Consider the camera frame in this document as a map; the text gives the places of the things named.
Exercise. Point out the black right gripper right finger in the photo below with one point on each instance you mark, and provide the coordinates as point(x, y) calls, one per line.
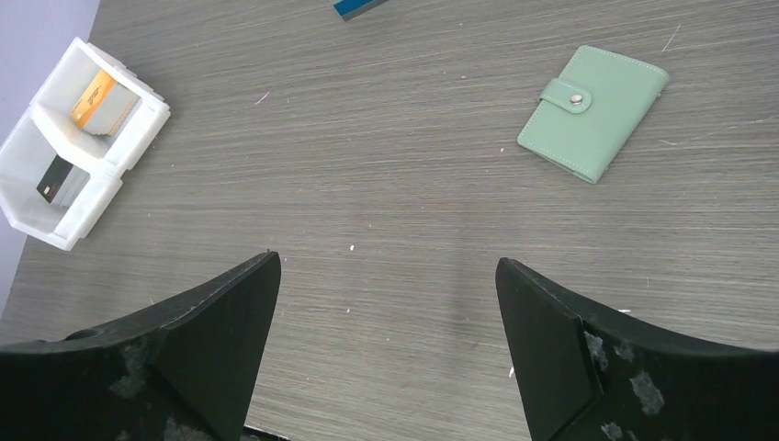
point(589, 372)

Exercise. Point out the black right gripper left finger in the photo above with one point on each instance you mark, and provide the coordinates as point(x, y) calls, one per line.
point(180, 369)

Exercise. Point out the black card in tray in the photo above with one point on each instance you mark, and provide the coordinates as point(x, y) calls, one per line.
point(62, 183)

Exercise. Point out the orange card stack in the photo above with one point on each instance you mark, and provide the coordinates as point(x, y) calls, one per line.
point(103, 106)

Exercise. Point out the white two-compartment tray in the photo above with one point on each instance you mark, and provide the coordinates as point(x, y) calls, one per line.
point(46, 130)

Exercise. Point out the colourful toy block set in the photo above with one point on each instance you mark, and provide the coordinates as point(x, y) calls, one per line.
point(348, 9)

